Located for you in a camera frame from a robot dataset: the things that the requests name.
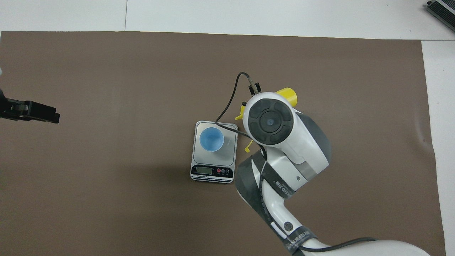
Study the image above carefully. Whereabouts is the grey ribbed metal device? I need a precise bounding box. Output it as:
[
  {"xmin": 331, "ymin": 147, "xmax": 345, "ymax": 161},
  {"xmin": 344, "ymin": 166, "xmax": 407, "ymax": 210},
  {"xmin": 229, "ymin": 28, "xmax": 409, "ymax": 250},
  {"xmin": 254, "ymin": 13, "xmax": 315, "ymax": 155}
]
[{"xmin": 427, "ymin": 0, "xmax": 455, "ymax": 33}]

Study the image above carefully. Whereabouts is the blue plastic cup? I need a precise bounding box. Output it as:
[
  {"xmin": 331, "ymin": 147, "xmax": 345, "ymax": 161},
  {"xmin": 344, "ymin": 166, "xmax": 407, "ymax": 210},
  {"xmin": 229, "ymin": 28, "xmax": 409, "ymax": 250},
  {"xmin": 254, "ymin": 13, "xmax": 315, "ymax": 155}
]
[{"xmin": 199, "ymin": 127, "xmax": 225, "ymax": 153}]

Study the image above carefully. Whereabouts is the brown paper mat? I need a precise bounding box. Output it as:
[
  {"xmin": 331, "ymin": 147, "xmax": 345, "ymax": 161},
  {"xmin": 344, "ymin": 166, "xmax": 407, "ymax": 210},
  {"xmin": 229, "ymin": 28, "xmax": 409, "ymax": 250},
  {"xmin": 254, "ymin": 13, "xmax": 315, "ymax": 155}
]
[{"xmin": 0, "ymin": 31, "xmax": 446, "ymax": 256}]

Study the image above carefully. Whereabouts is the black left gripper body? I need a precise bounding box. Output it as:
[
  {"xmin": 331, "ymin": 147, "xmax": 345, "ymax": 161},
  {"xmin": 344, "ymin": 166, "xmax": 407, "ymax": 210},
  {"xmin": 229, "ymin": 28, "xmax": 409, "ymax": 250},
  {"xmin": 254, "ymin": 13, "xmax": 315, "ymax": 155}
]
[{"xmin": 0, "ymin": 89, "xmax": 60, "ymax": 124}]

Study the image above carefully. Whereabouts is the yellow squeeze bottle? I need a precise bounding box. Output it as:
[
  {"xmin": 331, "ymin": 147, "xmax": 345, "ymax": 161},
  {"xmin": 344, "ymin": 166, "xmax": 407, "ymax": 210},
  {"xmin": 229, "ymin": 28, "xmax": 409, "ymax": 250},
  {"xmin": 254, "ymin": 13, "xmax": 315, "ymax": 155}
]
[{"xmin": 235, "ymin": 87, "xmax": 297, "ymax": 153}]

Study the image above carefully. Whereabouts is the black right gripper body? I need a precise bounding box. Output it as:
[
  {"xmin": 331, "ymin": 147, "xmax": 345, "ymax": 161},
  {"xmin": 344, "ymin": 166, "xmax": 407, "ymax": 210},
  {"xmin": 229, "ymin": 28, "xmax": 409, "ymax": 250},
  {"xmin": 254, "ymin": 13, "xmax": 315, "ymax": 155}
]
[{"xmin": 241, "ymin": 82, "xmax": 262, "ymax": 107}]

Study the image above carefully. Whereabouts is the silver digital kitchen scale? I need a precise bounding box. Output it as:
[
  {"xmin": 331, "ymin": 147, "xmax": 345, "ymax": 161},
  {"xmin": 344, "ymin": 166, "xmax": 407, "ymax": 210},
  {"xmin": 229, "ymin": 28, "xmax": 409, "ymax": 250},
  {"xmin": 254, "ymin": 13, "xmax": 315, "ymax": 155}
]
[{"xmin": 190, "ymin": 121, "xmax": 239, "ymax": 184}]

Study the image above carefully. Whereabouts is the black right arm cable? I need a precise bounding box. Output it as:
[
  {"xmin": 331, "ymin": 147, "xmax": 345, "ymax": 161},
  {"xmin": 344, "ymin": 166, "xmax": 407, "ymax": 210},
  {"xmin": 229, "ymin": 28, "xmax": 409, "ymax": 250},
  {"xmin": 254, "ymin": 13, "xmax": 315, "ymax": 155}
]
[{"xmin": 215, "ymin": 73, "xmax": 377, "ymax": 253}]

